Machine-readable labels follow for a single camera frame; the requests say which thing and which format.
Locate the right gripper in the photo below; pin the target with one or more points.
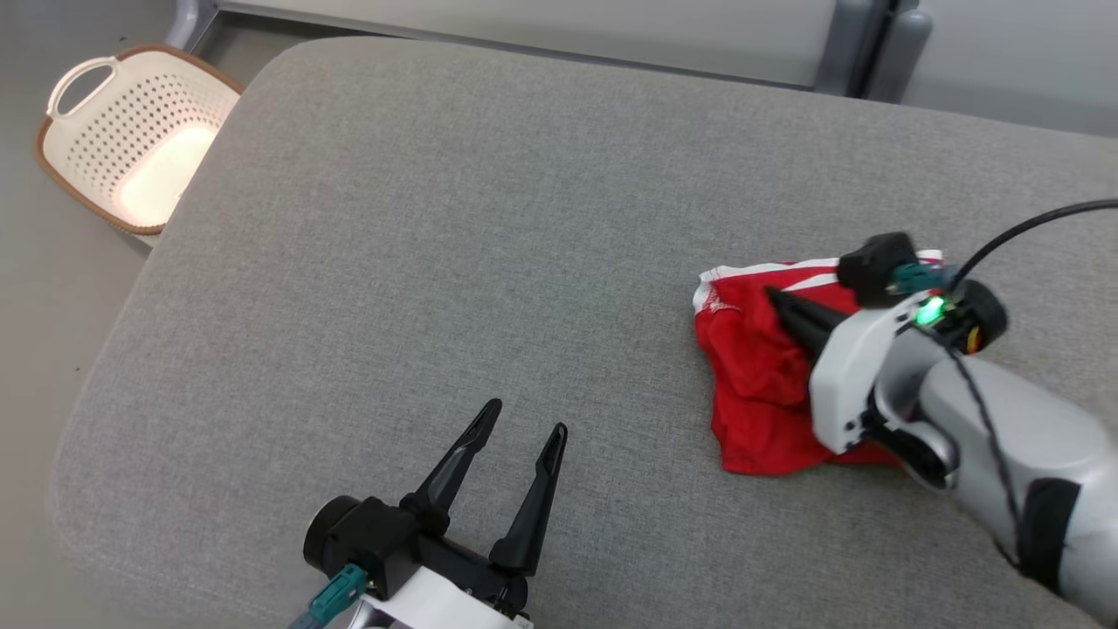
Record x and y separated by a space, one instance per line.
852 376

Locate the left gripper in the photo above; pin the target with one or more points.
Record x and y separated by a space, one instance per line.
454 594

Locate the red garment with lacy trim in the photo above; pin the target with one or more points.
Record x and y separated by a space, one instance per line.
760 384

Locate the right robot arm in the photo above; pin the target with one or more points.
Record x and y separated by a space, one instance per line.
1031 445

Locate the cream perforated laundry basket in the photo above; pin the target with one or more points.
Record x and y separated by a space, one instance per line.
140 140

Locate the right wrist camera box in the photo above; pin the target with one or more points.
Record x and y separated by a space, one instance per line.
878 266

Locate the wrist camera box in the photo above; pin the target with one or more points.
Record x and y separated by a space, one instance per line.
367 537
878 266

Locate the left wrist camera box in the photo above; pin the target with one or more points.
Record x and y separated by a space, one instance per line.
367 537

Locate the grey partition post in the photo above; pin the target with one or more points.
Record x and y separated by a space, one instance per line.
873 44

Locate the grey partition base rail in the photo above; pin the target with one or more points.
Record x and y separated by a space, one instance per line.
524 35

